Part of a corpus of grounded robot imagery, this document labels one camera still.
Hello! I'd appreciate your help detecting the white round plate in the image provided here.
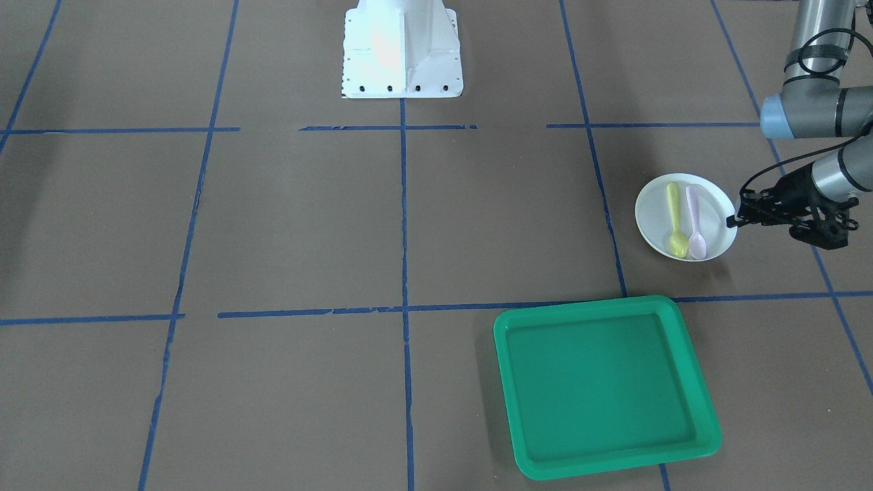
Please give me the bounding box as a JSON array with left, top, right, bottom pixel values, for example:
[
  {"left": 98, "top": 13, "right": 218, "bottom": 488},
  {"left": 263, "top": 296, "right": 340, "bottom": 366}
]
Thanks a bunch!
[{"left": 635, "top": 173, "right": 738, "bottom": 263}]

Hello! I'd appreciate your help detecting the lilac plastic spoon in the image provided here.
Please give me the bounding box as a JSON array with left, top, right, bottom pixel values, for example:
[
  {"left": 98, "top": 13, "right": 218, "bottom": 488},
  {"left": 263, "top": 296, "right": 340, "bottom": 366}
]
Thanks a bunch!
[{"left": 685, "top": 184, "right": 707, "bottom": 261}]

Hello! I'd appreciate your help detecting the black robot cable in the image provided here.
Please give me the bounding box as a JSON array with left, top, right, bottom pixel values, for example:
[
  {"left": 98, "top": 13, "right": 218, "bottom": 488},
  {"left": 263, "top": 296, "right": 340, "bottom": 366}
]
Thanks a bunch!
[{"left": 739, "top": 27, "right": 873, "bottom": 205}]

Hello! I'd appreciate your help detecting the green plastic tray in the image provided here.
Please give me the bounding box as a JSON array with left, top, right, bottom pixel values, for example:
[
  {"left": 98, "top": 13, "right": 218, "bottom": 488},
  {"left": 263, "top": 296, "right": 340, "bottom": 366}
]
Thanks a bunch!
[{"left": 493, "top": 295, "right": 723, "bottom": 481}]

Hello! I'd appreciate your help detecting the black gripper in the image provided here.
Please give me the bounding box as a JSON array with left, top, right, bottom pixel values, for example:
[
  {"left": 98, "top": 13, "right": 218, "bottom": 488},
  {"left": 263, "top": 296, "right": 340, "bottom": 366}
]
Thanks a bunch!
[{"left": 726, "top": 164, "right": 829, "bottom": 228}]

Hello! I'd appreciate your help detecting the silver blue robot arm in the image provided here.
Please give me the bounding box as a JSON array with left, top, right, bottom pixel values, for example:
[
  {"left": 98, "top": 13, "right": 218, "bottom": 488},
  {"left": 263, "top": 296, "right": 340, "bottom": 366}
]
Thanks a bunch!
[{"left": 726, "top": 1, "right": 871, "bottom": 230}]

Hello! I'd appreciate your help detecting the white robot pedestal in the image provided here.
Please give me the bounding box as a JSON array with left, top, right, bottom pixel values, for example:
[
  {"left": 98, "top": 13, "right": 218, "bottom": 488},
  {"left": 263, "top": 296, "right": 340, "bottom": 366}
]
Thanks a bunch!
[{"left": 341, "top": 1, "right": 464, "bottom": 99}]

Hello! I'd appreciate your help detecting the yellow plastic spoon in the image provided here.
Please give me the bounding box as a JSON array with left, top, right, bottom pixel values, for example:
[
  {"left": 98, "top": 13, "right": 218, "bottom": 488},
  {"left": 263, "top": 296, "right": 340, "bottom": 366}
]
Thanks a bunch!
[{"left": 666, "top": 181, "right": 689, "bottom": 258}]

